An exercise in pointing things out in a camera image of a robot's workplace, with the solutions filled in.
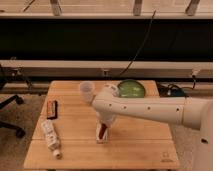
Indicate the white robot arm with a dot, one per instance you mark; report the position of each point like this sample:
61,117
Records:
195,113

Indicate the white lying bottle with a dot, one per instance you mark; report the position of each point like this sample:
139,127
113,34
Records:
51,138

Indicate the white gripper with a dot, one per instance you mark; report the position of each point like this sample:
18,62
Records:
106,118

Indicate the green bowl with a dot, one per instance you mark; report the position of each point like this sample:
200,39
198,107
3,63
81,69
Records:
131,89

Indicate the clear plastic cup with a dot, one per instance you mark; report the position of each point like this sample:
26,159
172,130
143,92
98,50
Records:
86,89

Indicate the blue and black device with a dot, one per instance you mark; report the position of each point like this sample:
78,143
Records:
177,93

